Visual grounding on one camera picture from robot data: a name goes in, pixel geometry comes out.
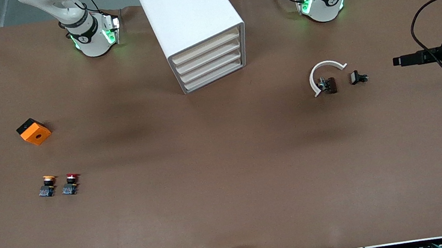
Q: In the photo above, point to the white plastic drawer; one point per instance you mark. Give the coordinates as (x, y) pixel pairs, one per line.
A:
(208, 47)
(211, 66)
(212, 76)
(209, 57)

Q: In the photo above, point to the orange capped push button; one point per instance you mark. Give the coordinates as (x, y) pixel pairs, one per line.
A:
(47, 186)

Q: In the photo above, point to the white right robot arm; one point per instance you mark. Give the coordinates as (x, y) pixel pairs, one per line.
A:
(82, 31)

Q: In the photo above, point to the orange and black button box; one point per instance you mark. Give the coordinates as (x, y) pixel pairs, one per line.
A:
(35, 133)

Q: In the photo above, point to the red capped push button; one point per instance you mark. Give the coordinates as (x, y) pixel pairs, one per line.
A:
(70, 184)

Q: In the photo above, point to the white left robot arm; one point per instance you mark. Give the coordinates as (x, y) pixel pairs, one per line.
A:
(327, 1)

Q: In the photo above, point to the brown table cover sheet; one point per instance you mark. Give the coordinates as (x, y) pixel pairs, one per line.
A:
(229, 183)

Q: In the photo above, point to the small black component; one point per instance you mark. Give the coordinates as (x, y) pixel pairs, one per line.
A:
(357, 77)

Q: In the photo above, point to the white drawer cabinet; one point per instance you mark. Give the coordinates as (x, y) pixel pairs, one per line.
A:
(188, 12)

